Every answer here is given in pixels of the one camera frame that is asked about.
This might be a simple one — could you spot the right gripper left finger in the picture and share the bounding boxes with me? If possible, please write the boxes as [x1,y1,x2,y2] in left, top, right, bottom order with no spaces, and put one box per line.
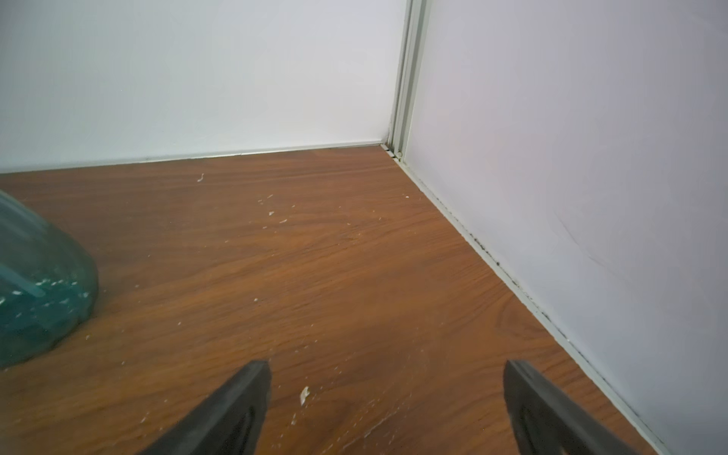
[142,360,272,455]

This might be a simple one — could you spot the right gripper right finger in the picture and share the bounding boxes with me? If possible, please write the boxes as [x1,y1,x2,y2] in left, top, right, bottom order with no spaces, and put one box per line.
[502,360,635,455]

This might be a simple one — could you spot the teal spray bottle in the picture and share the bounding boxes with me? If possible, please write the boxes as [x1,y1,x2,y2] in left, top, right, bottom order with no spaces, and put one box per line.
[1,191,99,368]

